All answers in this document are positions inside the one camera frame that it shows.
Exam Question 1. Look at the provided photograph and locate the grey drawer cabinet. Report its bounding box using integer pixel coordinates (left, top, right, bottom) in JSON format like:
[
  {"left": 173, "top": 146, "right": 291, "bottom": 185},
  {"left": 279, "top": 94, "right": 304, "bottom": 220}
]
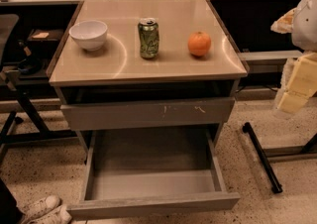
[{"left": 46, "top": 0, "right": 251, "bottom": 157}]

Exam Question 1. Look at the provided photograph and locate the orange fruit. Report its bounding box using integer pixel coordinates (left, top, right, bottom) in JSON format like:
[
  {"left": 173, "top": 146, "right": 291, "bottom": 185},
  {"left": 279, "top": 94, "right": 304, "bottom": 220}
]
[{"left": 187, "top": 32, "right": 211, "bottom": 56}]

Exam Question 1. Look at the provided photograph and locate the grey drawer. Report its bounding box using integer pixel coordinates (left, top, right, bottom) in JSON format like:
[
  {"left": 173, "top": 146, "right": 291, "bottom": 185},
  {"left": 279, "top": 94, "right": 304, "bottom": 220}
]
[
  {"left": 68, "top": 127, "right": 240, "bottom": 220},
  {"left": 61, "top": 97, "right": 235, "bottom": 131}
]

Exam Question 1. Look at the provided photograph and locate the white sneaker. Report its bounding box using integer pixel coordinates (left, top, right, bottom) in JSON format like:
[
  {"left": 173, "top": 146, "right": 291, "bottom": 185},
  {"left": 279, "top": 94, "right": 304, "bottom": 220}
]
[
  {"left": 28, "top": 205, "right": 72, "bottom": 224},
  {"left": 18, "top": 195, "right": 60, "bottom": 224}
]

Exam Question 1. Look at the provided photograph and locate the white sneaker upper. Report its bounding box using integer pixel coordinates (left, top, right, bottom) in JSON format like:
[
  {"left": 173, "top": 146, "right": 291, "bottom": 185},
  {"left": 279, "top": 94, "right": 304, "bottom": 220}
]
[{"left": 18, "top": 195, "right": 60, "bottom": 224}]

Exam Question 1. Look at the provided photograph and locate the black table leg frame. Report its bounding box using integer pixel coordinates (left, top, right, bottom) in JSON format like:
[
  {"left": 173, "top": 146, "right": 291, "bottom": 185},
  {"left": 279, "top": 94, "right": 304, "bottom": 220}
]
[{"left": 0, "top": 68, "right": 78, "bottom": 157}]

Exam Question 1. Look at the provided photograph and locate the white ceramic bowl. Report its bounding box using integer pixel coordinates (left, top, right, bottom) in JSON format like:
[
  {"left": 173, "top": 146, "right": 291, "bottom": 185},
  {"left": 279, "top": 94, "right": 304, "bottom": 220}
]
[{"left": 69, "top": 20, "right": 108, "bottom": 51}]

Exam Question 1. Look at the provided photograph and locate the black floor bar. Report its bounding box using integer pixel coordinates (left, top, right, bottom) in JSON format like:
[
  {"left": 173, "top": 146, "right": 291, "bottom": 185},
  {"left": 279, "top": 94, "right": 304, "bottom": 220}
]
[{"left": 242, "top": 122, "right": 283, "bottom": 194}]

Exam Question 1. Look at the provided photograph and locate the white sneaker lower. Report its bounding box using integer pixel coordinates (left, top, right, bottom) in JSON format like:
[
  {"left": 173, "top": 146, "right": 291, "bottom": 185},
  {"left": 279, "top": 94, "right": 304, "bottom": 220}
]
[{"left": 28, "top": 205, "right": 72, "bottom": 224}]

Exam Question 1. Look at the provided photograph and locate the green soda can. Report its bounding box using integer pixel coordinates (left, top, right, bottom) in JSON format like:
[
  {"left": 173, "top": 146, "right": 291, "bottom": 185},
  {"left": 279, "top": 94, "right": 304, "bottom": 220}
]
[{"left": 138, "top": 18, "right": 159, "bottom": 58}]

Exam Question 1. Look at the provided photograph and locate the grey top drawer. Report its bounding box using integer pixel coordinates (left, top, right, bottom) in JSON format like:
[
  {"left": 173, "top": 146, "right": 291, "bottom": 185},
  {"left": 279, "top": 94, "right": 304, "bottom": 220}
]
[{"left": 61, "top": 97, "right": 235, "bottom": 131}]

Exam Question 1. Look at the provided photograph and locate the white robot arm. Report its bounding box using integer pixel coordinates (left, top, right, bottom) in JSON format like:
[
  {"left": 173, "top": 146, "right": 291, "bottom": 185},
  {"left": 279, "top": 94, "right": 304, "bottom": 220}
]
[{"left": 270, "top": 0, "right": 317, "bottom": 115}]

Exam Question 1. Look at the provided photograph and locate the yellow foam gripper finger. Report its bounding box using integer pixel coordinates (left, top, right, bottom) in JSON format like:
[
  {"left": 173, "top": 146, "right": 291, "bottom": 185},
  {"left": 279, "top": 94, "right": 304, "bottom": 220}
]
[{"left": 276, "top": 52, "right": 317, "bottom": 114}]

